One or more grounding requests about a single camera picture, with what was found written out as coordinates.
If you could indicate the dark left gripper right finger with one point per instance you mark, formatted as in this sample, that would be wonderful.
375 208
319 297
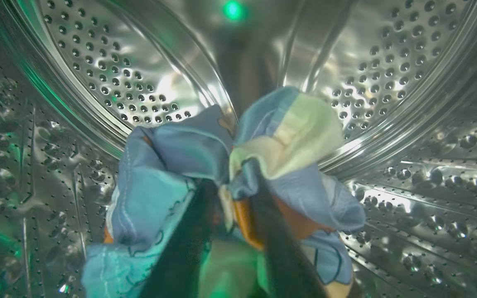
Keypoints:
282 256

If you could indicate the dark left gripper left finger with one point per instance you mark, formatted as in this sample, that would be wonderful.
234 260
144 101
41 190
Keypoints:
184 248

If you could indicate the blue cartoon print pyjama garment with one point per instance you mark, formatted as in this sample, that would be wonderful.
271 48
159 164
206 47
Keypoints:
151 198

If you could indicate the cream white garment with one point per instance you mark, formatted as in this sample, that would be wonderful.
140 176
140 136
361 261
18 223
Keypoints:
296 136

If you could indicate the white front-load washing machine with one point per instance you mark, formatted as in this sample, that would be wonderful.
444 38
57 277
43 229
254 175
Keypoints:
97 62

